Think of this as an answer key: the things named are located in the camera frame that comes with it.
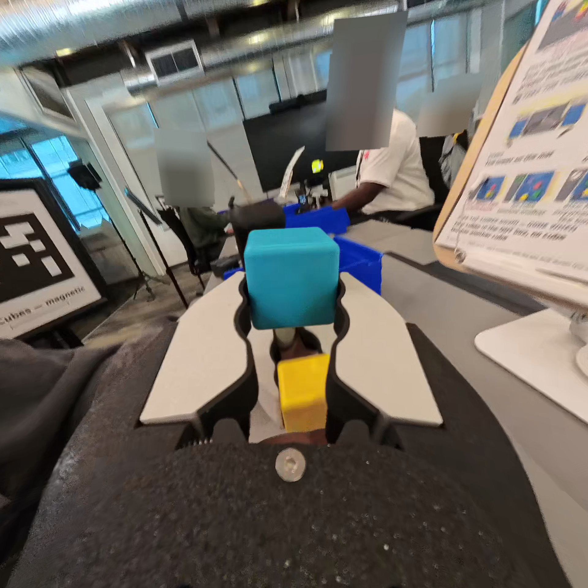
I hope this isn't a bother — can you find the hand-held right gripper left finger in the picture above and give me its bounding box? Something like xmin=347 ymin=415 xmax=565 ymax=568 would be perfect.
xmin=139 ymin=271 xmax=258 ymax=425

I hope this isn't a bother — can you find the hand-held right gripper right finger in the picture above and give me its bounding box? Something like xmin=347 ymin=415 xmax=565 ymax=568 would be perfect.
xmin=325 ymin=271 xmax=444 ymax=427

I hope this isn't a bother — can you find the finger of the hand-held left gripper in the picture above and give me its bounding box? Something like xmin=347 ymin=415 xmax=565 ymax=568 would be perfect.
xmin=249 ymin=327 xmax=295 ymax=443

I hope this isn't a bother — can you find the yellow cube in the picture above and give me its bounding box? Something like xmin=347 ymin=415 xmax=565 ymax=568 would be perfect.
xmin=277 ymin=353 xmax=331 ymax=433

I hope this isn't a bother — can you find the cyan cube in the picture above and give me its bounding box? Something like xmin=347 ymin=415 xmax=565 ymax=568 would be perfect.
xmin=243 ymin=226 xmax=341 ymax=330

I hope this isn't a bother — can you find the blue plastic bin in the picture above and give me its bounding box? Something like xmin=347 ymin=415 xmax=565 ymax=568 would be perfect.
xmin=283 ymin=203 xmax=351 ymax=235
xmin=224 ymin=236 xmax=383 ymax=296

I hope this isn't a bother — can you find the person's left forearm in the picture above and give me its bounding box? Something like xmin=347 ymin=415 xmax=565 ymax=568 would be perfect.
xmin=0 ymin=317 xmax=180 ymax=566

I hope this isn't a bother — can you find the grey desk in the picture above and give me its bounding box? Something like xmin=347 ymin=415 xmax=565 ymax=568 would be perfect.
xmin=202 ymin=220 xmax=588 ymax=588

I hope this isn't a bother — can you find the large black monitor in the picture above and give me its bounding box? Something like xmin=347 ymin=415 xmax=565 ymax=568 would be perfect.
xmin=243 ymin=89 xmax=364 ymax=191

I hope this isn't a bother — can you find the black tripod stand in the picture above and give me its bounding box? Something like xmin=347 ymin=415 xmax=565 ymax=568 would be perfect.
xmin=124 ymin=186 xmax=190 ymax=309

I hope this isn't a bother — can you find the ceiling air vent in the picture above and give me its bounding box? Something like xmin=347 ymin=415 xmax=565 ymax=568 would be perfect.
xmin=146 ymin=40 xmax=204 ymax=83

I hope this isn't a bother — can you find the black white marker sign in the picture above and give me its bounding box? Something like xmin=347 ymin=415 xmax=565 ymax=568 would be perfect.
xmin=0 ymin=178 xmax=108 ymax=341

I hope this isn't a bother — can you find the blue denim jacket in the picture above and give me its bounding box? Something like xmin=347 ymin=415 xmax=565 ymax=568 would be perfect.
xmin=439 ymin=131 xmax=469 ymax=189

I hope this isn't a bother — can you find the printed instruction sheet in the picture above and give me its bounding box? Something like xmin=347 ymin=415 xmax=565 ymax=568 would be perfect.
xmin=436 ymin=0 xmax=588 ymax=283

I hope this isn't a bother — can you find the metal ceiling duct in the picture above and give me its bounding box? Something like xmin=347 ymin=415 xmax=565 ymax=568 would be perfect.
xmin=0 ymin=0 xmax=409 ymax=62

